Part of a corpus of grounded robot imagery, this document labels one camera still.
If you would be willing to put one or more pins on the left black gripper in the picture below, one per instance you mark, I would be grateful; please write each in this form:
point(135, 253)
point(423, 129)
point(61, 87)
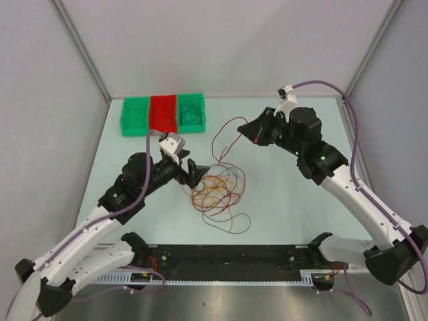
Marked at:
point(194, 174)

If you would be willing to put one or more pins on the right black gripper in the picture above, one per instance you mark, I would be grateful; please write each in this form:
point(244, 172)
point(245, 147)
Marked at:
point(252, 130)

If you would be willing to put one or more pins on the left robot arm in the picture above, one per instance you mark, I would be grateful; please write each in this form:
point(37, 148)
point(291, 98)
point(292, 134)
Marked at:
point(50, 282)

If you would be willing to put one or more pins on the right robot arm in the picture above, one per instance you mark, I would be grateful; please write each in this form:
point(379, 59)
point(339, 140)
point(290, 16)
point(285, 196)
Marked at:
point(395, 245)

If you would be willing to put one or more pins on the red bin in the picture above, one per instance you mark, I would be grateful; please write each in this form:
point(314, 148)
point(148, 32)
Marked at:
point(163, 113)

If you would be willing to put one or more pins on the right green bin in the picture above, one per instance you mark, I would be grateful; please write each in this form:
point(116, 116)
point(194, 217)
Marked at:
point(191, 113)

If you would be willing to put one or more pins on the green bin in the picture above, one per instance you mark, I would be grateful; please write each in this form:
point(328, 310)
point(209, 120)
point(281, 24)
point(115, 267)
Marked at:
point(191, 113)
point(134, 116)

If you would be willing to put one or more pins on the left green bin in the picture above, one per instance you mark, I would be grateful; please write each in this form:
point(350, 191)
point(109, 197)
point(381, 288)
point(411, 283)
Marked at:
point(134, 116)

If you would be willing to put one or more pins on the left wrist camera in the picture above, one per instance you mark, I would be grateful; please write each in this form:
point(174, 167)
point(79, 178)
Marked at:
point(171, 145)

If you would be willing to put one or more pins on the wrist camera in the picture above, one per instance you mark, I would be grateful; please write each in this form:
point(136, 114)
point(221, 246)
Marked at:
point(289, 100)
point(171, 145)

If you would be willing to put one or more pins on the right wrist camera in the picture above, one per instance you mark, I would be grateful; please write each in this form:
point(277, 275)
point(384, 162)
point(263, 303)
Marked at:
point(289, 100)

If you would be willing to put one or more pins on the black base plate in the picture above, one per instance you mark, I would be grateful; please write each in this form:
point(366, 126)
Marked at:
point(286, 257)

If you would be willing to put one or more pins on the grey cable duct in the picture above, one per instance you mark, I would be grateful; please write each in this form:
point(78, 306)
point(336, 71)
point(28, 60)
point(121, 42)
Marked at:
point(128, 278)

